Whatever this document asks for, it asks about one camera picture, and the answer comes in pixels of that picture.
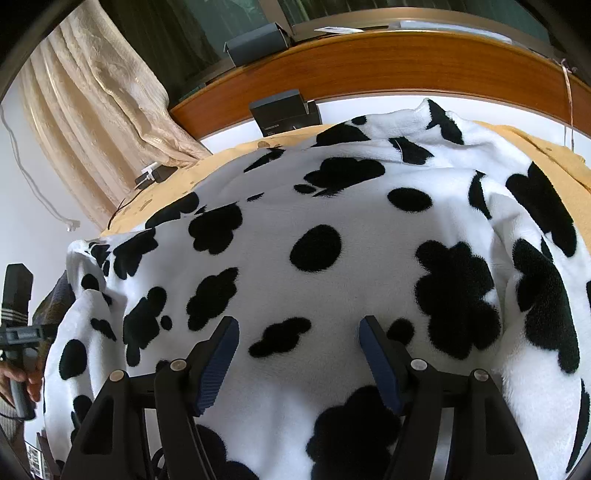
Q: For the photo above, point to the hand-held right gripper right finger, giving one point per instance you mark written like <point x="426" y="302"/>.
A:
<point x="378" y="364"/>

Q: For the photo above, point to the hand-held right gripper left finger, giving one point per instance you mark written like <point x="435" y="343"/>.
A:
<point x="217" y="364"/>

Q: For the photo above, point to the cow print fleece garment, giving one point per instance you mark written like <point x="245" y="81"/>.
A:
<point x="369" y="240"/>

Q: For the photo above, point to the person's left hand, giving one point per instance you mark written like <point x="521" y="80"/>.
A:
<point x="34" y="385"/>

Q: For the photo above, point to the dark striped cloth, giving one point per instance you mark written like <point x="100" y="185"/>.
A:
<point x="53" y="300"/>

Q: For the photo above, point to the black power adapter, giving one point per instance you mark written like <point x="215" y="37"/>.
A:
<point x="159" y="174"/>

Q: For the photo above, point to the yellow paw print blanket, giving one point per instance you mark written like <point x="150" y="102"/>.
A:
<point x="207" y="170"/>

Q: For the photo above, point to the beige curtain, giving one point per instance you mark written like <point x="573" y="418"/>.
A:
<point x="92" y="92"/>

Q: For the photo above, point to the dark grey box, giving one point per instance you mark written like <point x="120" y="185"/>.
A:
<point x="254" y="46"/>
<point x="281" y="115"/>

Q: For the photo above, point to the wooden headboard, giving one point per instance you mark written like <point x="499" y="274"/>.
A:
<point x="369" y="69"/>

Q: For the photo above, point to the white paper tag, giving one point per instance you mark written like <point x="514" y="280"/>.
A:
<point x="339" y="30"/>

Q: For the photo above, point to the window with grey frame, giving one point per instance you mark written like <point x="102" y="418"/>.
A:
<point x="184" y="27"/>

